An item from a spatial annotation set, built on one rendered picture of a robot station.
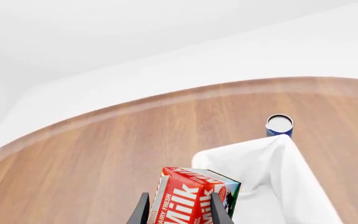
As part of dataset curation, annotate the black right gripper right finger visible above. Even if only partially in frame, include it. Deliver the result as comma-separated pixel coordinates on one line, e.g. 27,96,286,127
210,192,235,224

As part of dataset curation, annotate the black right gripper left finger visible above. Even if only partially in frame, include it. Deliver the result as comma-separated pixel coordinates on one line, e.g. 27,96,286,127
126,192,150,224

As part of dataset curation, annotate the red and white milk carton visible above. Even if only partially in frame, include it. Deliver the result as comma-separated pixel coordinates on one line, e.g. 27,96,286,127
147,166,242,224

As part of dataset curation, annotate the white basket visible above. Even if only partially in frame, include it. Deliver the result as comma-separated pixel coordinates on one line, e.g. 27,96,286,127
191,134,343,224

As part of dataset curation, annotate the blue tin with silver lid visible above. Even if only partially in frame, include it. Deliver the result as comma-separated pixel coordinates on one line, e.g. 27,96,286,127
265,114,295,138

